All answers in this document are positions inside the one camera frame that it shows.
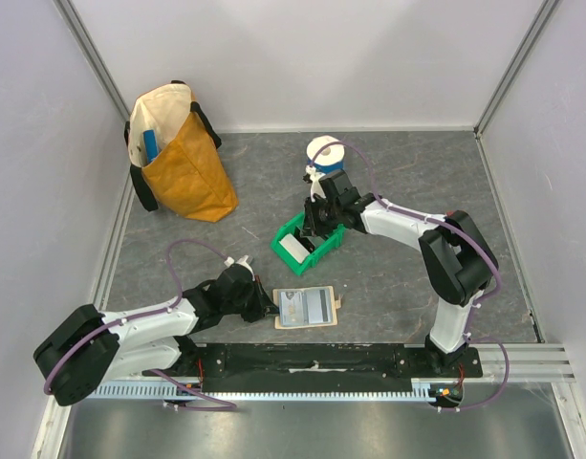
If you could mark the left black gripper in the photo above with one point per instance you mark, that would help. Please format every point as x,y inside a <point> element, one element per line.
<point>262,306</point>

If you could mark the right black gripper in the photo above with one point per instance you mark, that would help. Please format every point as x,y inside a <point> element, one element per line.
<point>314,216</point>

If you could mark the beige leather card holder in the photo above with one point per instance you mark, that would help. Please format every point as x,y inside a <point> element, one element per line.
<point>335,301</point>

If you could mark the white credit card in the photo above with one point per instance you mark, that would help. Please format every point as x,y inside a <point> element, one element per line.
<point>319,307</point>

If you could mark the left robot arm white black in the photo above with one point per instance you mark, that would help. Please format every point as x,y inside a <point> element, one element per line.
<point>91,347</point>

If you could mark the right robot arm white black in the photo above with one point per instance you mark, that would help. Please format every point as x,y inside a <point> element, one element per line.
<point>457,259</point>

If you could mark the white card in bin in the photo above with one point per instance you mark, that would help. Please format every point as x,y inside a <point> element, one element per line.
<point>294,248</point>

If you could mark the green plastic bin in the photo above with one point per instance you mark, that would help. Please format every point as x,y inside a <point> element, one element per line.
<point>318,246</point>

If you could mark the toilet paper roll blue wrap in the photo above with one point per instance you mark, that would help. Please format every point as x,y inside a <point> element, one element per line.
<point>331,155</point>

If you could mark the orange tote bag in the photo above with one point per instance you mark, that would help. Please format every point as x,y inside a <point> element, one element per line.
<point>188,176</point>

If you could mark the blue item in bag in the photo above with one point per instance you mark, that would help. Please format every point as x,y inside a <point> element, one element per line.
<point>152,149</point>

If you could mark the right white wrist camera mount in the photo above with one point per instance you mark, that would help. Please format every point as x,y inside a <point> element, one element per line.
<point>312,177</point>

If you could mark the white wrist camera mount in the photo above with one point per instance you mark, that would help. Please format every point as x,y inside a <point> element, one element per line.
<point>244,261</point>
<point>312,177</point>

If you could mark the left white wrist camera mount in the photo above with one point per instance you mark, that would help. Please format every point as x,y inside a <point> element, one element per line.
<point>244,261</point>

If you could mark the white slotted cable duct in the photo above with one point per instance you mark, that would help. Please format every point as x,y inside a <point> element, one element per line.
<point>160,390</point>

